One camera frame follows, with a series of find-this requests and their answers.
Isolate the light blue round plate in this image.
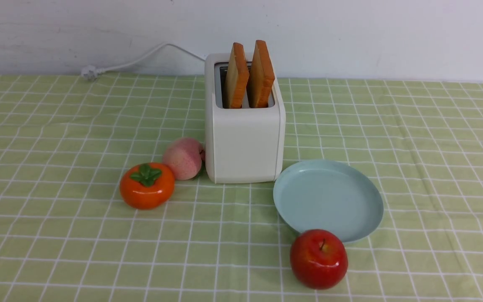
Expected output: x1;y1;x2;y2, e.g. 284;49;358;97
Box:
273;160;384;244

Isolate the pink peach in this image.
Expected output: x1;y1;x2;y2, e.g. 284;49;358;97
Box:
162;137;205;180

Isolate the toasted bread slice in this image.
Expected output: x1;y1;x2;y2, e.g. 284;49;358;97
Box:
247;40;275;108
223;42;249;109

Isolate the red apple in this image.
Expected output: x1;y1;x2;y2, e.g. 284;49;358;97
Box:
290;229;348;290

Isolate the orange persimmon with green leaf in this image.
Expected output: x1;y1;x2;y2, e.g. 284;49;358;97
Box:
119;162;176;210

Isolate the white two-slot toaster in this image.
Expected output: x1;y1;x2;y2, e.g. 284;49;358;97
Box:
204;53;286;184

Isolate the white power cable with plug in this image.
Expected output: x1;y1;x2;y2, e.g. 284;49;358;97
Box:
81;42;206;81

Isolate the green checkered tablecloth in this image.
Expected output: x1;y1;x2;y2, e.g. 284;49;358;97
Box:
0;74;483;302

